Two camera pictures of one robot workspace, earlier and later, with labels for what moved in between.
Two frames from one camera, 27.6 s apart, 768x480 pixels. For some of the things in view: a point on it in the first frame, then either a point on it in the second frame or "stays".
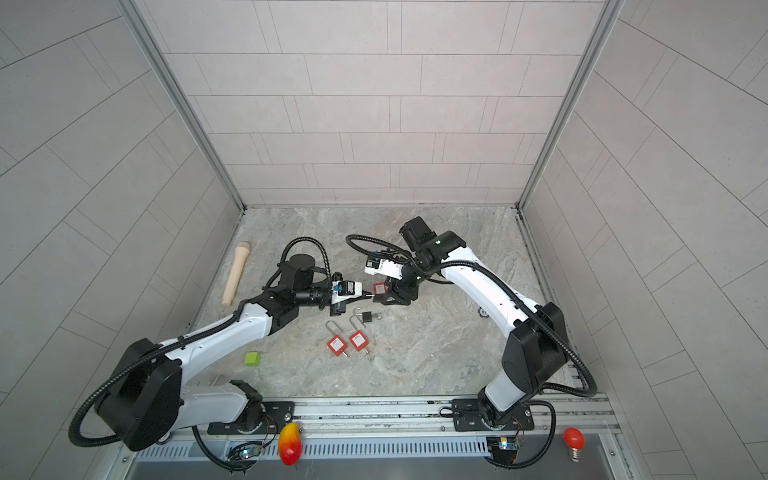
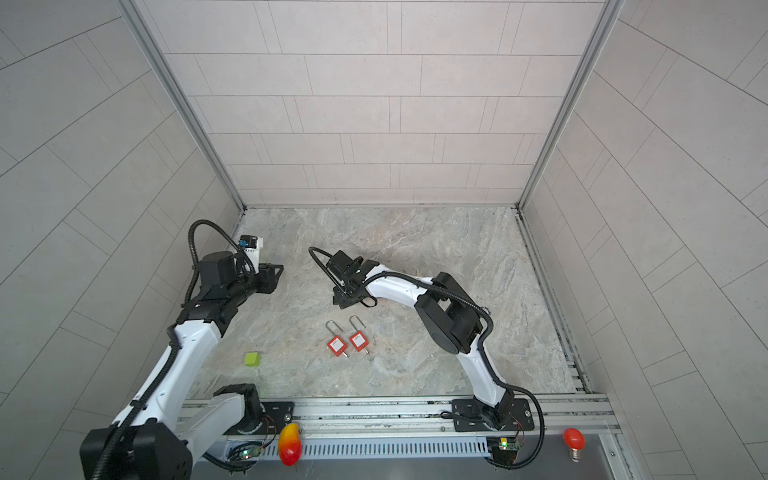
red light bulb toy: [574, 439] stays
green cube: [252, 359] stays
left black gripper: [335, 312] to [268, 278]
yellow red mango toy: [289, 443] stays
